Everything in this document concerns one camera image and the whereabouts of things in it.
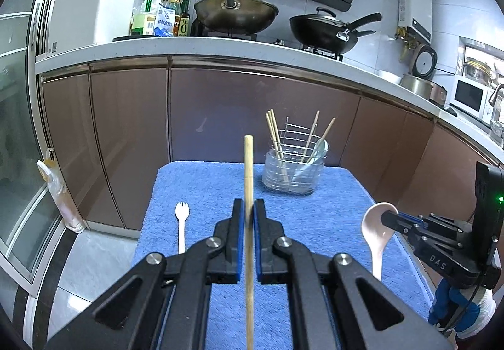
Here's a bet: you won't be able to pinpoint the black gas stove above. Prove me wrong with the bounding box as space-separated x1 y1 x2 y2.
202 29 344 62

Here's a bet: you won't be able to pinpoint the white water heater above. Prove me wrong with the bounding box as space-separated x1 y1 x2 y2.
397 0 432 44

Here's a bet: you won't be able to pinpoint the black wok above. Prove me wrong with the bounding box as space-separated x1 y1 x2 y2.
289 7 383 55

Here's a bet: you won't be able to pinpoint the wire and plastic utensil holder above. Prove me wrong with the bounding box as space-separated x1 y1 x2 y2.
261 116 330 197

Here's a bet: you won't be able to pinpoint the dark bottle with yellow label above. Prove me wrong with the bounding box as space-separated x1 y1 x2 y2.
179 0 192 37

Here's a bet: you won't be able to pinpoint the light blue ceramic spoon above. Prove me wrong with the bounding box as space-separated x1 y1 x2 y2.
293 138 330 184

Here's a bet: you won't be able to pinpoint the black wok lid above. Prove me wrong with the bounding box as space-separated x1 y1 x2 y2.
302 7 344 26

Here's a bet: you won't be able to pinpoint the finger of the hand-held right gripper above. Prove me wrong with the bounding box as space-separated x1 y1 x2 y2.
380 211 426 228
398 226 432 243

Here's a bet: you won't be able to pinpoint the steel pot on microwave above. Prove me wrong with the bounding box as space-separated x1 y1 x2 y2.
463 56 494 83

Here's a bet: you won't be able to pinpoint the rice cooker with open lid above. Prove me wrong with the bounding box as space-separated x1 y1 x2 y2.
409 43 450 105

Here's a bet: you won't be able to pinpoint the brass gas valve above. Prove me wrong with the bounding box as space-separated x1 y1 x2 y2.
395 27 419 60

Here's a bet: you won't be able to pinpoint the white microwave oven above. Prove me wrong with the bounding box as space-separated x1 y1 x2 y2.
448 76 494 124

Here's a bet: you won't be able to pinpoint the white plastic fork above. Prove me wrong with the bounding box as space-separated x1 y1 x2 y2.
174 201 191 255

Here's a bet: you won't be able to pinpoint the white and blue salt bag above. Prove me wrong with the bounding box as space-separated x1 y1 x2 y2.
153 5 177 38

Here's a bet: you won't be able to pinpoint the black cable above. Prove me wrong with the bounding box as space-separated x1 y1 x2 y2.
440 282 486 336

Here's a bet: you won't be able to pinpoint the wooden chopstick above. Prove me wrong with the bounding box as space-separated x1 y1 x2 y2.
267 111 285 174
243 134 256 350
265 112 283 160
270 109 290 184
311 117 336 162
301 110 321 164

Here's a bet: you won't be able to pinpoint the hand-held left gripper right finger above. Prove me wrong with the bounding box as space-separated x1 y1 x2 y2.
253 198 453 350

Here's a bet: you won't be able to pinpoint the metal inner cooking pot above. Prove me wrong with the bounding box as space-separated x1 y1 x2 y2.
400 73 434 96

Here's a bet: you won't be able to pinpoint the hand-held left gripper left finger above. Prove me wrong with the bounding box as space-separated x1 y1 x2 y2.
43 198 247 350

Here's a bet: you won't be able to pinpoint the blue towel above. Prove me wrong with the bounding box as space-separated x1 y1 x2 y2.
134 161 438 350

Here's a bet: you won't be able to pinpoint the white bowl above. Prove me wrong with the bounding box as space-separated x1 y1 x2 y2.
377 69 402 84

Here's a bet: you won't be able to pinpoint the brown lower kitchen cabinets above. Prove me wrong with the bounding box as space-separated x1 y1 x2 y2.
37 55 504 234

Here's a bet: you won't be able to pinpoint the pink ceramic spoon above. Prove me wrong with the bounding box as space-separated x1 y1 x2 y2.
361 202 399 282

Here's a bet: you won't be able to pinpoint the translucent plastic bag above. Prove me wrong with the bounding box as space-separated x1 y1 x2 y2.
36 147 87 233

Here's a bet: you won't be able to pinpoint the metal kitchen faucet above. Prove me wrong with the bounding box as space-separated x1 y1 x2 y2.
488 83 504 107

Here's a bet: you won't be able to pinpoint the glass sliding door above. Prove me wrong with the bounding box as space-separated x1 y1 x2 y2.
0 0 76 297

